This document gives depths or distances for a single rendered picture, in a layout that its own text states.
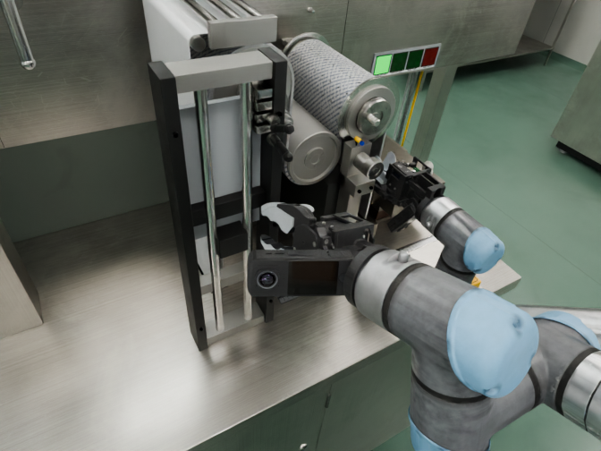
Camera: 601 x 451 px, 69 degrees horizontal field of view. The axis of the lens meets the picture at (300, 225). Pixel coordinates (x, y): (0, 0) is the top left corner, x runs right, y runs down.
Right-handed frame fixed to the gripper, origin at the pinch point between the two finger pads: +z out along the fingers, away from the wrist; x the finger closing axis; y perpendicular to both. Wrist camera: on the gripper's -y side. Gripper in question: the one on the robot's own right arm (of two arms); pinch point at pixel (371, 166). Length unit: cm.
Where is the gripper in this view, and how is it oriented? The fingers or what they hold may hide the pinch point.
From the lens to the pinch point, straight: 103.1
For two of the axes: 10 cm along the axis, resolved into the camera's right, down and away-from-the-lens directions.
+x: -8.6, 2.8, -4.2
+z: -5.0, -6.1, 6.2
